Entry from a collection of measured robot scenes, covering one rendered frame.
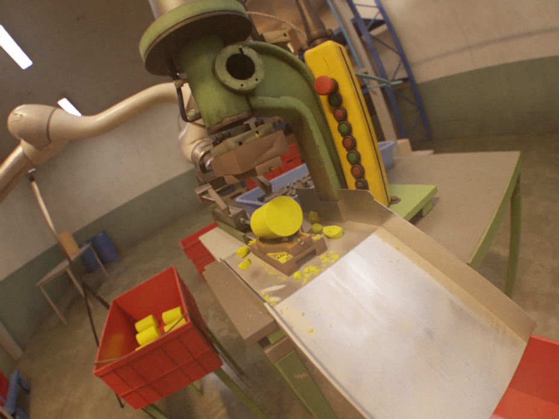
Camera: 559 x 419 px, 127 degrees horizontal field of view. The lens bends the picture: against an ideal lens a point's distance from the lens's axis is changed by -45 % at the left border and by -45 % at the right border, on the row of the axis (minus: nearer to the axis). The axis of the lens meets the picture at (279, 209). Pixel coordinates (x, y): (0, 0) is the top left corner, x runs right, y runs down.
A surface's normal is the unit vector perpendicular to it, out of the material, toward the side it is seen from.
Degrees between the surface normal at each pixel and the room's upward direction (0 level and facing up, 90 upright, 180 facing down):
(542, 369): 90
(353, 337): 30
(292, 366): 90
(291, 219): 74
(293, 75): 90
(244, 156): 90
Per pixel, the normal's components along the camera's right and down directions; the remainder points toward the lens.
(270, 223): 0.34, -0.17
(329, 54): -0.59, 0.37
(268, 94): 0.46, 0.08
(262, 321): -0.37, -0.88
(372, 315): -0.09, -0.73
